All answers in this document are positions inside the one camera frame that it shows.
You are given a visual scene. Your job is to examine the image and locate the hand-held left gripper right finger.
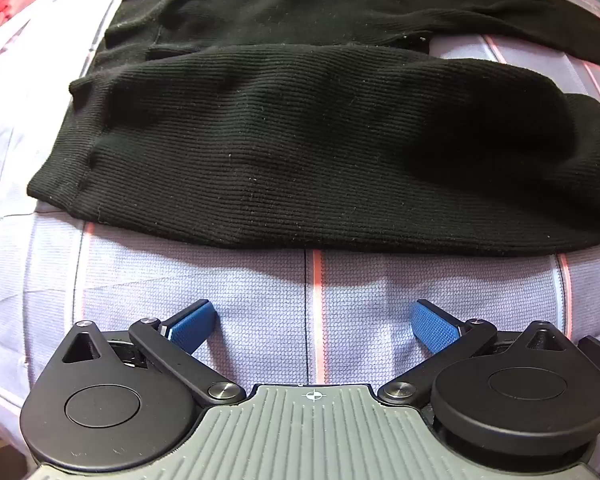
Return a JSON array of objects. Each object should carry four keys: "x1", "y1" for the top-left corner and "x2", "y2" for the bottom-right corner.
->
[{"x1": 379, "y1": 298, "x2": 577, "y2": 407}]

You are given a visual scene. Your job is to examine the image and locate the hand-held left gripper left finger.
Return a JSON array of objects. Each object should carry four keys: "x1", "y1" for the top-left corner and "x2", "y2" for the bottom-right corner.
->
[{"x1": 59, "y1": 299, "x2": 247, "y2": 407}]

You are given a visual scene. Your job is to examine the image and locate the black ribbed pants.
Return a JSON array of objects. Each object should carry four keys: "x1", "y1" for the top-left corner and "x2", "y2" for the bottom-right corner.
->
[{"x1": 26, "y1": 0, "x2": 600, "y2": 260}]

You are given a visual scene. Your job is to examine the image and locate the plaid blue pink bed sheet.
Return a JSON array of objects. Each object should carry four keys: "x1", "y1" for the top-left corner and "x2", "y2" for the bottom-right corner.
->
[{"x1": 0, "y1": 0, "x2": 600, "y2": 480}]

